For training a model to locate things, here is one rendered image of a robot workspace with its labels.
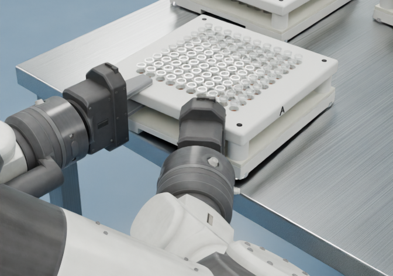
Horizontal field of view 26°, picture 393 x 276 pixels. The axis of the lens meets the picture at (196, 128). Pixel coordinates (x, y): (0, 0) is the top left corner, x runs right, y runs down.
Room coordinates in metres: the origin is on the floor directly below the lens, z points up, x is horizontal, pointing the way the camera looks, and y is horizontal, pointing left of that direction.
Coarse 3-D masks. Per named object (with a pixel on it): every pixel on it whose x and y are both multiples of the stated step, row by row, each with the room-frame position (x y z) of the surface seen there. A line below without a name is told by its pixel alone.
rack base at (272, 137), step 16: (320, 96) 1.03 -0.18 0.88; (144, 112) 0.98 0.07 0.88; (160, 112) 0.98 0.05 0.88; (288, 112) 0.99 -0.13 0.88; (304, 112) 0.99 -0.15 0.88; (144, 128) 0.96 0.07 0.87; (160, 128) 0.94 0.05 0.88; (176, 128) 0.94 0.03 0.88; (272, 128) 0.95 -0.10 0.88; (288, 128) 0.95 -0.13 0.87; (176, 144) 0.92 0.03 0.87; (256, 144) 0.91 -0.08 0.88; (272, 144) 0.92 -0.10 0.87; (256, 160) 0.89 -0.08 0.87; (240, 176) 0.86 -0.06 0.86
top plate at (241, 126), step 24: (192, 24) 1.17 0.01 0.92; (216, 24) 1.17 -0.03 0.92; (144, 48) 1.09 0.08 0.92; (288, 48) 1.09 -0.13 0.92; (120, 72) 1.02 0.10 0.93; (312, 72) 1.02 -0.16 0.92; (144, 96) 0.96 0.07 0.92; (168, 96) 0.95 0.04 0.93; (192, 96) 0.95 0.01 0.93; (264, 96) 0.95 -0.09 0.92; (288, 96) 0.95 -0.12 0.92; (240, 120) 0.89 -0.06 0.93; (264, 120) 0.90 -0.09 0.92; (240, 144) 0.86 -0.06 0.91
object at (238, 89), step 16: (208, 32) 1.12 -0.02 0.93; (192, 48) 1.07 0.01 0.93; (208, 48) 1.08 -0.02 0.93; (224, 48) 1.08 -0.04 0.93; (240, 48) 1.08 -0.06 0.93; (160, 64) 1.03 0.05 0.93; (176, 64) 1.03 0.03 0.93; (192, 64) 1.02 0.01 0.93; (208, 64) 1.03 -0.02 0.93; (224, 64) 1.03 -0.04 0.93; (240, 64) 1.03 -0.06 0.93; (256, 64) 1.02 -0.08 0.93; (272, 64) 1.03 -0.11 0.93; (192, 80) 0.99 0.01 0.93; (208, 80) 0.99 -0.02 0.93; (224, 80) 0.99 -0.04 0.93; (240, 80) 0.99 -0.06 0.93; (256, 80) 0.99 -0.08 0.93
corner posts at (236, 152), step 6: (330, 78) 1.05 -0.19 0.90; (324, 84) 1.04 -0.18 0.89; (330, 84) 1.05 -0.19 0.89; (318, 90) 1.04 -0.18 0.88; (324, 90) 1.04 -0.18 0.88; (228, 144) 0.88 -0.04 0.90; (234, 144) 0.87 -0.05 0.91; (246, 144) 0.88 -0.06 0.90; (228, 150) 0.88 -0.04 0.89; (234, 150) 0.87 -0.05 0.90; (240, 150) 0.87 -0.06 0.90; (246, 150) 0.88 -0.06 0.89; (228, 156) 0.88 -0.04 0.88; (234, 156) 0.87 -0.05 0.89; (240, 156) 0.87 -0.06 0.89; (246, 156) 0.88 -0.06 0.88
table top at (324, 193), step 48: (96, 48) 1.22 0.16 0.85; (336, 48) 1.22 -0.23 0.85; (384, 48) 1.22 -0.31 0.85; (48, 96) 1.11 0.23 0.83; (336, 96) 1.07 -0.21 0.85; (384, 96) 1.07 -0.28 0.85; (144, 144) 0.96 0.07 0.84; (288, 144) 0.95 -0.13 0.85; (336, 144) 0.95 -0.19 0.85; (384, 144) 0.95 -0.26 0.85; (240, 192) 0.85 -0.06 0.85; (288, 192) 0.85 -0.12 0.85; (336, 192) 0.85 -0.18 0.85; (384, 192) 0.85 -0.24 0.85; (288, 240) 0.79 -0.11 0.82; (336, 240) 0.76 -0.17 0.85; (384, 240) 0.76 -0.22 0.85
